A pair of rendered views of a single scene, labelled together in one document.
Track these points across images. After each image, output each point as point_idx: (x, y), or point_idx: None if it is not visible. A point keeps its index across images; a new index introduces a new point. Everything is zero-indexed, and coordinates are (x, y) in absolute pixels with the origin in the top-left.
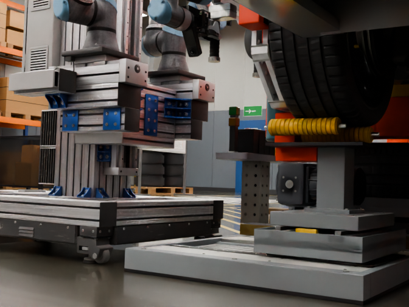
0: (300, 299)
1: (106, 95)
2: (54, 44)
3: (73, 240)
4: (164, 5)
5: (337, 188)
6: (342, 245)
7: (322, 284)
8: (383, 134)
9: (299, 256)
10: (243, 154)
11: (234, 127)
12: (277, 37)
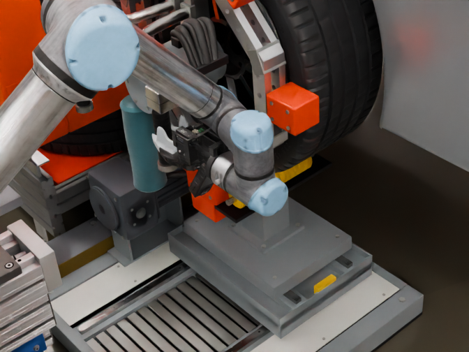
0: (393, 350)
1: (26, 326)
2: None
3: None
4: (287, 191)
5: (283, 209)
6: (357, 272)
7: (396, 325)
8: None
9: (322, 309)
10: (15, 202)
11: None
12: (322, 124)
